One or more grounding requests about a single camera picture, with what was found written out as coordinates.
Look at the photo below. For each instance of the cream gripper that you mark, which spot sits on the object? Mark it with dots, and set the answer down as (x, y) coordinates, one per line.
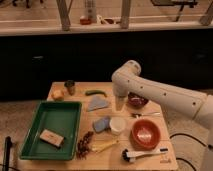
(119, 103)

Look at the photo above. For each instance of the grey blue towel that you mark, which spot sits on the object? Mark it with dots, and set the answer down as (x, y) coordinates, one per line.
(97, 103)

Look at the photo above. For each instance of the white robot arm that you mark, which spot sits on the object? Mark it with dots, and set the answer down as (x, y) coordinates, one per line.
(194, 104)

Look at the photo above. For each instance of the dark maroon bowl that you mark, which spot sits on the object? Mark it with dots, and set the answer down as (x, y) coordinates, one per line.
(136, 100)

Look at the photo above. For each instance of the metal spoon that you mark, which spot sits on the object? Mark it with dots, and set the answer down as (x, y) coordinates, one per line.
(139, 115)

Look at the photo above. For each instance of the white cup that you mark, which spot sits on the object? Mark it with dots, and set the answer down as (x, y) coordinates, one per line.
(117, 125)

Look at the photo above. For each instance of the blue sponge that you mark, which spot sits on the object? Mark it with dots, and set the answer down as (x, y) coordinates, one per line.
(101, 124)

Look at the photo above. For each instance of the green cucumber toy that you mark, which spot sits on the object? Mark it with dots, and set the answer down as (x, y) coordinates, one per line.
(93, 92)

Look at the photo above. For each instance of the orange red bowl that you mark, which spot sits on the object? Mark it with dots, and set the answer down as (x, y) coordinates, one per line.
(146, 134)

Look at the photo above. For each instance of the brown grape bunch toy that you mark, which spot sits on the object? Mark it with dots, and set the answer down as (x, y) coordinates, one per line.
(83, 145)

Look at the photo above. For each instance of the green plastic tray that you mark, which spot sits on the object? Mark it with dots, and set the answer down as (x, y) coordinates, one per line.
(63, 119)

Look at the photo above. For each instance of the orange bread toy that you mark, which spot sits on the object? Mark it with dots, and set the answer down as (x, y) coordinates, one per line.
(58, 95)

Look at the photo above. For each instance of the wooden block in tray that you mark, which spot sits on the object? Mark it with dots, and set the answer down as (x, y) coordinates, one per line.
(52, 138)

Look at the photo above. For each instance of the red object on shelf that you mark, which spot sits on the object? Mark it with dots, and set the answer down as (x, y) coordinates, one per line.
(85, 21)

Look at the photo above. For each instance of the black stand left edge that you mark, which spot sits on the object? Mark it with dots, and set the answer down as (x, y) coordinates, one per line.
(6, 157)

